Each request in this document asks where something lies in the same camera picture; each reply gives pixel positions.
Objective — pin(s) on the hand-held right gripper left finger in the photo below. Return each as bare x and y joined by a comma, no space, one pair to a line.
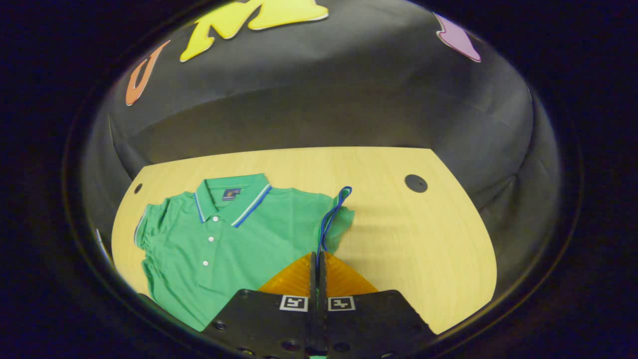
269,324

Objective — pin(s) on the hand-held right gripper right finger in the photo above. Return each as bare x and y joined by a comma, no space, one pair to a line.
369,324

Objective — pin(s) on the green T-shirt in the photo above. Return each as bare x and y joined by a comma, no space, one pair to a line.
239,249

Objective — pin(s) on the black backdrop cloth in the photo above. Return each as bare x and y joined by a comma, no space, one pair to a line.
324,89

